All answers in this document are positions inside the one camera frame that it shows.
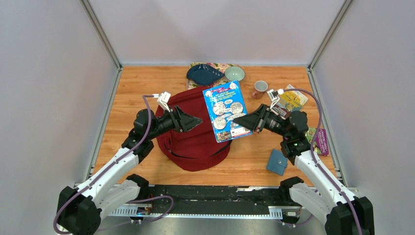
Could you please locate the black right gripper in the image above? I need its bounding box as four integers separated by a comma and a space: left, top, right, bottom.
232, 104, 290, 139

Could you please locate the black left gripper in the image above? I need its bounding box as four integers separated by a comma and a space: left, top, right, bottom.
147, 105, 203, 141

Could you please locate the red student backpack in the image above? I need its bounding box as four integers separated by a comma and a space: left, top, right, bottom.
157, 86, 232, 171

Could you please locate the blue treehouse book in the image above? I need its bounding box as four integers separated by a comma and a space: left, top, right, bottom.
203, 81, 253, 143

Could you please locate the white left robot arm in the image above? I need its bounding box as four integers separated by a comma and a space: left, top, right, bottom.
53, 106, 203, 235

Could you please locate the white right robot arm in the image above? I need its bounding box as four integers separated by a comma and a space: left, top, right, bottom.
234, 104, 375, 235

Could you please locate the pink patterned mug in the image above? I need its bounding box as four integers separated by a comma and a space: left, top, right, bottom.
251, 80, 268, 99

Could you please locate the yellow and teal paperback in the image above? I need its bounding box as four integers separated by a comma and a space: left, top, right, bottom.
271, 91, 308, 119

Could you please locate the blue leather wallet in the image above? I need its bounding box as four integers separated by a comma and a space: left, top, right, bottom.
266, 149, 288, 176

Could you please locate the pale green ceramic bowl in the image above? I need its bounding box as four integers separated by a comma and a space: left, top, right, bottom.
225, 66, 245, 81

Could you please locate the dark blue leaf plate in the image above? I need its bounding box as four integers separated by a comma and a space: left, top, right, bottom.
186, 64, 225, 86

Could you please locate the floral rectangular tray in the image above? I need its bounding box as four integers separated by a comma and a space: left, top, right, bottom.
186, 62, 242, 91

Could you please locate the purple treehouse book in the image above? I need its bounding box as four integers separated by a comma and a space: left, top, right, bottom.
305, 128, 329, 156

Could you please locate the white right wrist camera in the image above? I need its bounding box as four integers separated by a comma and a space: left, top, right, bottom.
267, 89, 284, 109

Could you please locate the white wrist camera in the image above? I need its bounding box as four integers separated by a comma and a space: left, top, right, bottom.
152, 91, 171, 112
267, 89, 284, 109

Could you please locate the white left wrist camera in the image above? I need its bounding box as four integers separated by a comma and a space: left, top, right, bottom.
152, 91, 171, 112

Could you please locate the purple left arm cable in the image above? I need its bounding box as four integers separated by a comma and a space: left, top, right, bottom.
52, 94, 174, 235

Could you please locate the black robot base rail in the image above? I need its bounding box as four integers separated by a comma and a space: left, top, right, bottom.
138, 185, 303, 224

